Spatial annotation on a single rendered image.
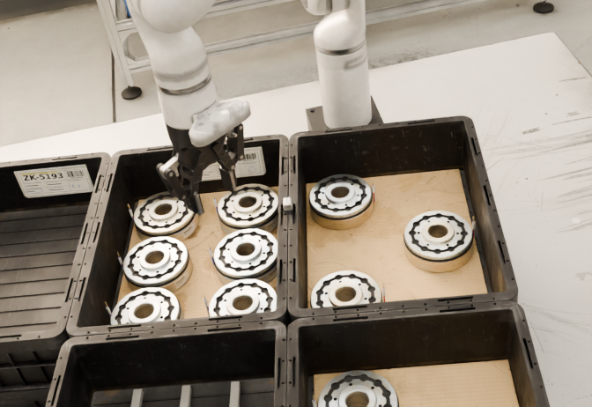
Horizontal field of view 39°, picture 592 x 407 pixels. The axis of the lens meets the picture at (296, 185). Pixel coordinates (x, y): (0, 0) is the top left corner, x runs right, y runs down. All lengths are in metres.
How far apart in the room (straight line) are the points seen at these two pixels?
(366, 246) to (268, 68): 2.06
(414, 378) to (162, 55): 0.53
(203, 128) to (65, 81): 2.53
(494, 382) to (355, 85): 0.63
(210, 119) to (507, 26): 2.49
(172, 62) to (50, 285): 0.51
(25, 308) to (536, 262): 0.83
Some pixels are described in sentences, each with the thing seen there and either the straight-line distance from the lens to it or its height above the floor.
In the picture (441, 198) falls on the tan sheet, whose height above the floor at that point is 0.83.
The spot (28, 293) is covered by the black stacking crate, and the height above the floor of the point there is 0.83.
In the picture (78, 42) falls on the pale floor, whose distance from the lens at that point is 3.80.
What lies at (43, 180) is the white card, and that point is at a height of 0.89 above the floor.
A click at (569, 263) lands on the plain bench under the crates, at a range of 1.49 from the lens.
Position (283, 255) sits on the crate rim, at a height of 0.93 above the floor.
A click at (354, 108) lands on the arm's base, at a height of 0.85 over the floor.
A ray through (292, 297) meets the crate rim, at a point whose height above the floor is 0.93.
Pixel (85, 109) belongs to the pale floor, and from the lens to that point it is 3.34.
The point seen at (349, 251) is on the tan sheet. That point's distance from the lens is 1.32.
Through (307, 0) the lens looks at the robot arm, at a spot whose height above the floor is 1.08.
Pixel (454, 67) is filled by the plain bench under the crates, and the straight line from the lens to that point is 1.94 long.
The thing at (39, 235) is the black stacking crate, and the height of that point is 0.83.
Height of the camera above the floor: 1.77
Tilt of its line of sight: 40 degrees down
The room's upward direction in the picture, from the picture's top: 9 degrees counter-clockwise
